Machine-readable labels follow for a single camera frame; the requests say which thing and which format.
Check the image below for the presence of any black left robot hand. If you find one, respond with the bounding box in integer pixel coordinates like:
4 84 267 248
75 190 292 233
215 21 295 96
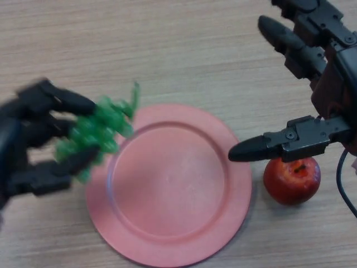
0 78 99 213

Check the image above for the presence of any pink round plate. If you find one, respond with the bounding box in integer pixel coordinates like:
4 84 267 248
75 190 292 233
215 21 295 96
85 104 253 267

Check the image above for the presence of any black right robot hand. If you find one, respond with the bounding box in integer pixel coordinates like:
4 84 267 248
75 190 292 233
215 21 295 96
228 0 357 163

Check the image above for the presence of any red apple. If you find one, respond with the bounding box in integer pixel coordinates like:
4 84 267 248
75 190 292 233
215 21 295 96
263 156 321 206

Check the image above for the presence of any green grapes bunch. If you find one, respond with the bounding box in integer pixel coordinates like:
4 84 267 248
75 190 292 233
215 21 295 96
54 81 141 185

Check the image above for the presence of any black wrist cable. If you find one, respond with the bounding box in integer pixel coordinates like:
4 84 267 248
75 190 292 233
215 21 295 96
336 150 357 218

